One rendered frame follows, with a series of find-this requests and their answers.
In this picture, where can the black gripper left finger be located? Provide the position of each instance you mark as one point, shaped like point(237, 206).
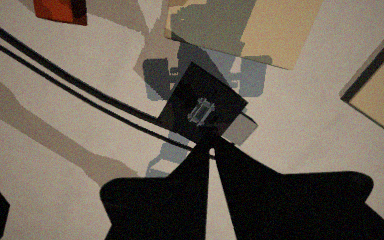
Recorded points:
point(182, 194)

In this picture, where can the small red-orange cube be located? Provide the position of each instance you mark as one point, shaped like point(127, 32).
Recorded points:
point(65, 11)

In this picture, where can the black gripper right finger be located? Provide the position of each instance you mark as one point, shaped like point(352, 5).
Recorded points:
point(255, 192)

